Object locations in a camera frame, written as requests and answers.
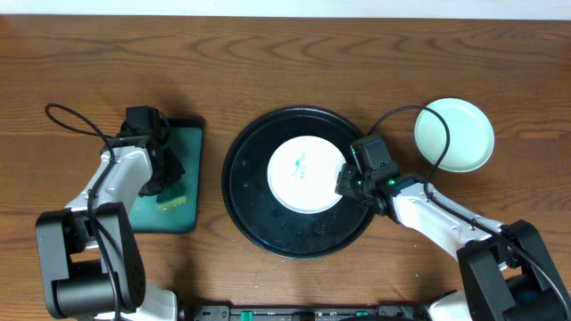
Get round black tray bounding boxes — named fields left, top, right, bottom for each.
left=221, top=105, right=374, bottom=259

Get white plate with stain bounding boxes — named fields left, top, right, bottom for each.
left=267, top=136, right=346, bottom=214

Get black rectangular sponge tray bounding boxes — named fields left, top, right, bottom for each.
left=128, top=118, right=204, bottom=234

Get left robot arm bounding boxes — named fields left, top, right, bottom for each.
left=35, top=136, right=190, bottom=320

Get mint plate with stain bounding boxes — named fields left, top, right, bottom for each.
left=414, top=98, right=495, bottom=173

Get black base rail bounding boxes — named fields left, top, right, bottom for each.
left=178, top=304, right=430, bottom=321

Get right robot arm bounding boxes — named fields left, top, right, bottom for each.
left=335, top=164, right=570, bottom=320

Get green and yellow sponge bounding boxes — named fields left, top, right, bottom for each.
left=156, top=181, right=186, bottom=210

